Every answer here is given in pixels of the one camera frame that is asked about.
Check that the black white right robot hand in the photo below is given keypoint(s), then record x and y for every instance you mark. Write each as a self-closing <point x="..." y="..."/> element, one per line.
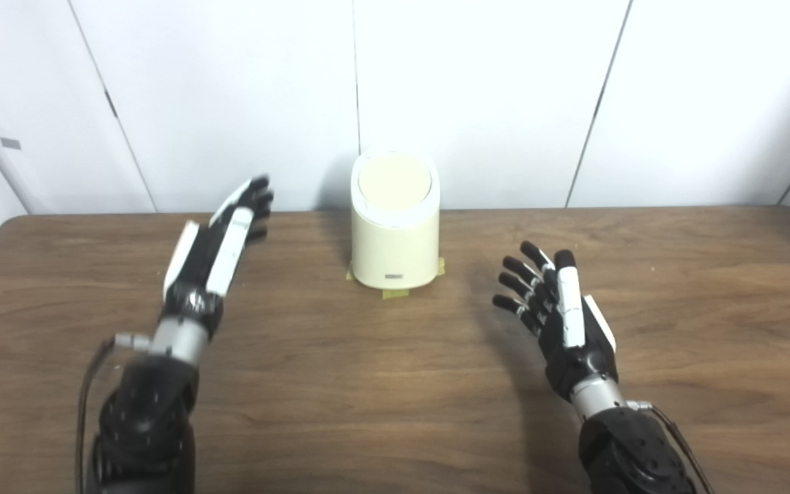
<point x="570" y="309"/>

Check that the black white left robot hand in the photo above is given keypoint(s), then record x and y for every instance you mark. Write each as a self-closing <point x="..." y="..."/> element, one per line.
<point x="227" y="254"/>

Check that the cream-colored bin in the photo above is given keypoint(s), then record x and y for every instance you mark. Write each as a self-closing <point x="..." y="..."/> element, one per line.
<point x="395" y="250"/>

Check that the round cream bin lid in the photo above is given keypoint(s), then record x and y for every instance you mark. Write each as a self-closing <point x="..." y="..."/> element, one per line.
<point x="395" y="182"/>

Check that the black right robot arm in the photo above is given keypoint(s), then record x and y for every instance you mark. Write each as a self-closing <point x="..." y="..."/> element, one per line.
<point x="635" y="453"/>

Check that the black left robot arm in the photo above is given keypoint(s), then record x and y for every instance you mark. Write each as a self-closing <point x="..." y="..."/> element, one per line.
<point x="148" y="425"/>

